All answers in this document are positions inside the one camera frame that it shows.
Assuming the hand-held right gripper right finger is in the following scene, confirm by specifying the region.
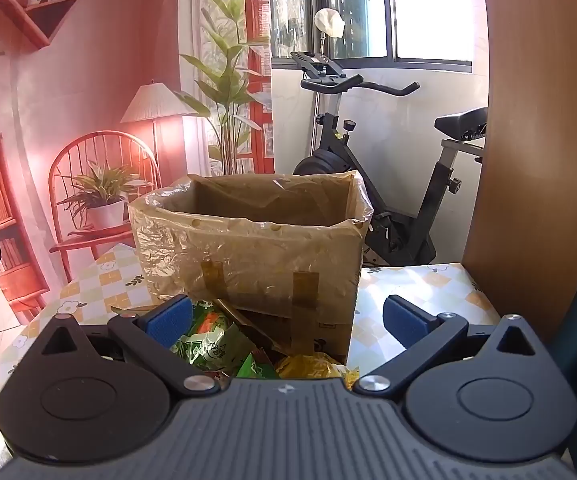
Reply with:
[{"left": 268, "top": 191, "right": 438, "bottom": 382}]
[{"left": 352, "top": 294, "right": 551, "bottom": 401}]

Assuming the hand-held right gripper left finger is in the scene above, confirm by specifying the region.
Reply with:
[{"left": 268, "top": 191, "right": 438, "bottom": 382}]
[{"left": 28, "top": 294, "right": 222, "bottom": 401}]

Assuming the green snack packet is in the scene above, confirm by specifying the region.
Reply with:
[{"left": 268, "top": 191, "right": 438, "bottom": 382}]
[
  {"left": 237, "top": 352, "right": 276, "bottom": 380},
  {"left": 168, "top": 301, "right": 256, "bottom": 373}
]

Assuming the cardboard box with plastic liner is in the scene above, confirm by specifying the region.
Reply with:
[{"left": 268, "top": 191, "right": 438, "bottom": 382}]
[{"left": 128, "top": 170, "right": 374, "bottom": 366}]

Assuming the yellow snack packet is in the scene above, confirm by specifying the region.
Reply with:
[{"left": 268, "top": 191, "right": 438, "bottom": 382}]
[{"left": 273, "top": 354, "right": 361, "bottom": 391}]

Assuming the checked floral tablecloth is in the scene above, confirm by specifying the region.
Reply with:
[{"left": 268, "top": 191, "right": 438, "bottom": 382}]
[{"left": 0, "top": 242, "right": 501, "bottom": 431}]

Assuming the black exercise bike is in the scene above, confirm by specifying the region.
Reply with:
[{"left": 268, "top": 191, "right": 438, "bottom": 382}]
[{"left": 291, "top": 51, "right": 489, "bottom": 267}]

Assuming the wooden board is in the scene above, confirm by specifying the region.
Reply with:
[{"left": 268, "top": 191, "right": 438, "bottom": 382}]
[{"left": 461, "top": 0, "right": 577, "bottom": 346}]

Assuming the white cloth on pole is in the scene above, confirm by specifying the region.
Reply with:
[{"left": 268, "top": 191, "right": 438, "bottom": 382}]
[{"left": 313, "top": 8, "right": 345, "bottom": 61}]

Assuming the sliding window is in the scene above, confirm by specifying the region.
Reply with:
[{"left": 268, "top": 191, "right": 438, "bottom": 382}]
[{"left": 268, "top": 0, "right": 489, "bottom": 73}]

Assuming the printed wall backdrop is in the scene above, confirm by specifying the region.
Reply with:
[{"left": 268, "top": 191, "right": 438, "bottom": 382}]
[{"left": 0, "top": 0, "right": 275, "bottom": 321}]

